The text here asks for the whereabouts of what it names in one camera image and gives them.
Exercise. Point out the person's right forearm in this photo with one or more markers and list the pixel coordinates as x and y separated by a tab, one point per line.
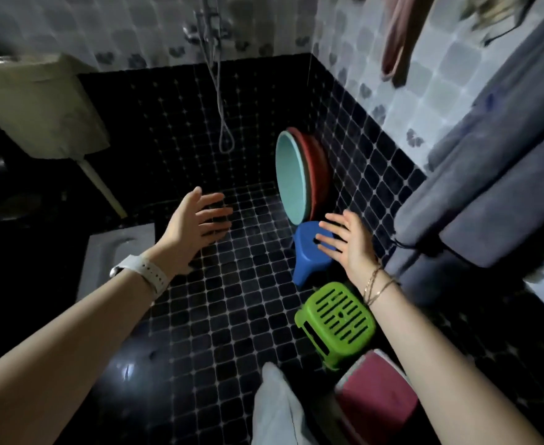
443	370

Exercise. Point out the person's right thumb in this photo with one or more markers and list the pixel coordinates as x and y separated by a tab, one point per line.
353	220

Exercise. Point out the grey squat toilet pan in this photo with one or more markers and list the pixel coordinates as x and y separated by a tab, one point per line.
114	254

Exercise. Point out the large grey towel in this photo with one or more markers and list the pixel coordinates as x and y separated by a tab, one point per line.
499	134

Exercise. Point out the green slotted plastic stool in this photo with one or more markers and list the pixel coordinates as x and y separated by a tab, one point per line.
334	322

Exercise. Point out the white cistern flush pipe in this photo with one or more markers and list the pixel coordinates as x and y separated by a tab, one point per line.
101	187

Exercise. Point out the pink plastic stool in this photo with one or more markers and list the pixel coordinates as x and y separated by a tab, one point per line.
376	398

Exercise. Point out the red plastic basin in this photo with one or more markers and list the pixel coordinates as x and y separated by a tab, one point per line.
318	171

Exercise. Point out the blue plastic stool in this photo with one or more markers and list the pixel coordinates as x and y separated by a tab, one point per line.
305	257

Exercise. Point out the person's left forearm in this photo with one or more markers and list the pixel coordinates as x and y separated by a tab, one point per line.
54	361

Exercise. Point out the person's left hand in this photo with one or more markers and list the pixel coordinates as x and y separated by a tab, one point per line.
184	236

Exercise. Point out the person's left middle finger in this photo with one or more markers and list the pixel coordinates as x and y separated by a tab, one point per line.
218	214

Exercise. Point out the teal plastic basin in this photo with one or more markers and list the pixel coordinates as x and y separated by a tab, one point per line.
291	178

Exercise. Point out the white trouser leg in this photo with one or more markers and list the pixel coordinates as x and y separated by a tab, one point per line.
276	407

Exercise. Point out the person's left little finger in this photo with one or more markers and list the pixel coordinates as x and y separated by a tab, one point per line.
215	239

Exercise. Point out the white wrist watch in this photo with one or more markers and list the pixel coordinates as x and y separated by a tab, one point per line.
144	272

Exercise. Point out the metal shower faucet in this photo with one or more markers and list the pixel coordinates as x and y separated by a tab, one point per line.
207	27

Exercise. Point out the person's right little finger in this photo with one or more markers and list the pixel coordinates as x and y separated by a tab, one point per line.
330	249

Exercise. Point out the beige toilet cistern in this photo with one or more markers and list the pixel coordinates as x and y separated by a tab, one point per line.
40	106

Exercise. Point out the pink hanging towel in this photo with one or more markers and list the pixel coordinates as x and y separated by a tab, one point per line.
396	36

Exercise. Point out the person's right hand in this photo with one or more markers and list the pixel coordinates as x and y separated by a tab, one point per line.
355	252

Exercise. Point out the small grey towel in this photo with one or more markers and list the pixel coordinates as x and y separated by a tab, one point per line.
513	213

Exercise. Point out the person's left thumb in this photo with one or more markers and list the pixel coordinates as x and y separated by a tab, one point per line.
196	198

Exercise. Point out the person's right middle finger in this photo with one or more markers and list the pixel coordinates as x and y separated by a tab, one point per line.
332	229

